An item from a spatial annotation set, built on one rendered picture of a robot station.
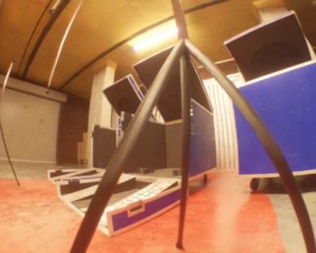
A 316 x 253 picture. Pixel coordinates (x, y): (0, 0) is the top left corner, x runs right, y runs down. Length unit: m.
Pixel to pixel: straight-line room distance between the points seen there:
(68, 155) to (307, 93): 7.30
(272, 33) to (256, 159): 1.43
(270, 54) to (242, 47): 0.39
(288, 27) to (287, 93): 0.99
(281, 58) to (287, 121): 1.12
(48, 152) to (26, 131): 1.24
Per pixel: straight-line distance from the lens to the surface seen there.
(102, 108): 4.06
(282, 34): 2.04
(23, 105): 6.62
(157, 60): 2.14
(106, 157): 2.90
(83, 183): 1.58
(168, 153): 2.54
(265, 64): 2.18
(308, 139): 1.23
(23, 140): 6.43
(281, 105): 1.26
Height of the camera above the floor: 0.39
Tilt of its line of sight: 11 degrees up
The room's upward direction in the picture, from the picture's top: 2 degrees counter-clockwise
